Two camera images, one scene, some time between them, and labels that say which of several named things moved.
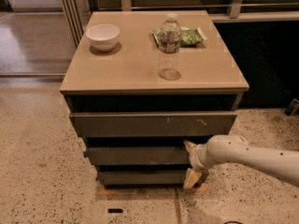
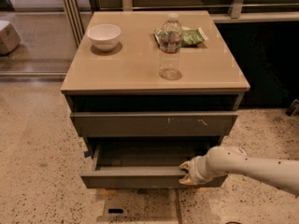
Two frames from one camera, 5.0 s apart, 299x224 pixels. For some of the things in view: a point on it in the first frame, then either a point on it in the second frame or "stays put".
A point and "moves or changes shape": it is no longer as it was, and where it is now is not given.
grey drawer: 138,155 moves or changes shape
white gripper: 195,158 → 195,170
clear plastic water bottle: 168,49 stays put
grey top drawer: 149,124 stays put
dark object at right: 291,108 stays put
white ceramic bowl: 103,37 stays put
